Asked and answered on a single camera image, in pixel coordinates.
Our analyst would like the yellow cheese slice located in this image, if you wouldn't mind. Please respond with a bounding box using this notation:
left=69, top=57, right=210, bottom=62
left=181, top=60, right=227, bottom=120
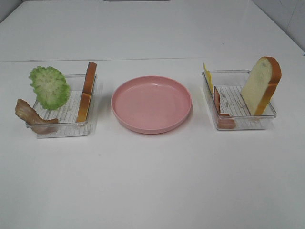
left=203, top=63, right=214, bottom=95

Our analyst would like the bread slice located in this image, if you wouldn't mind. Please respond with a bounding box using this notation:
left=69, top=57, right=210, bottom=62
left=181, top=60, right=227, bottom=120
left=77, top=62, right=97, bottom=122
left=241, top=56, right=282, bottom=116

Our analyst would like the bacon strip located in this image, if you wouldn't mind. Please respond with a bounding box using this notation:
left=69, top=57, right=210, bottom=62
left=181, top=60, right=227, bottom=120
left=15, top=99, right=59, bottom=134
left=213, top=87, right=236, bottom=129

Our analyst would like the green lettuce leaf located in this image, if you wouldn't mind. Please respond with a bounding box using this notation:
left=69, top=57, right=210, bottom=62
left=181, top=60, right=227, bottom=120
left=29, top=66, right=70, bottom=110

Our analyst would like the pink round plate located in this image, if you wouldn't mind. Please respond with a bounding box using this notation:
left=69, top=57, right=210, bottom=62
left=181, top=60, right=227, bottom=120
left=111, top=76, right=192, bottom=134

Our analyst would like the right clear plastic tray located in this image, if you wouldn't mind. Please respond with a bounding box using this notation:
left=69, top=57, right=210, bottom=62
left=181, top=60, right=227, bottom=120
left=202, top=70, right=277, bottom=131

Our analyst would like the clear plastic tray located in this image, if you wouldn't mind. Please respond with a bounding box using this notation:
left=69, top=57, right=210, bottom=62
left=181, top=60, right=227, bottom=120
left=26, top=74, right=99, bottom=138
left=202, top=70, right=277, bottom=131

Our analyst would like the left clear plastic tray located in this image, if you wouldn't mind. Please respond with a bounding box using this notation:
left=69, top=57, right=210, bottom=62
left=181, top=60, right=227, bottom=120
left=26, top=74, right=99, bottom=138

